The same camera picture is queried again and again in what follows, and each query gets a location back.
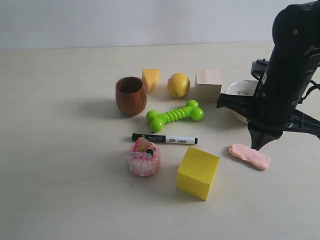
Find yellow cube block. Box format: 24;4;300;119
176;146;220;201

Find pink putty slab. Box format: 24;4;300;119
228;144;271;171

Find green rubber bone toy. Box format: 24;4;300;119
146;99;204;133

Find black and white marker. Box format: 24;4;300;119
131;133;198;145

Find white marbled ceramic bowl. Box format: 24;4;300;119
224;79;260;124

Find brown wooden cup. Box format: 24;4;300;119
115;76;147;117

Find pink toy cake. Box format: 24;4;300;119
127;137;161;177

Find yellow wooden wedge block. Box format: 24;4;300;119
142;68;160;93

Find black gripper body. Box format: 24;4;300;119
248;48;320;134

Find yellow lemon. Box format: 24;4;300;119
167;73;190;98

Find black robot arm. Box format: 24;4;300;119
216;1;320;149

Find natural wooden cube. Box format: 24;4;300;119
194;69;223;103

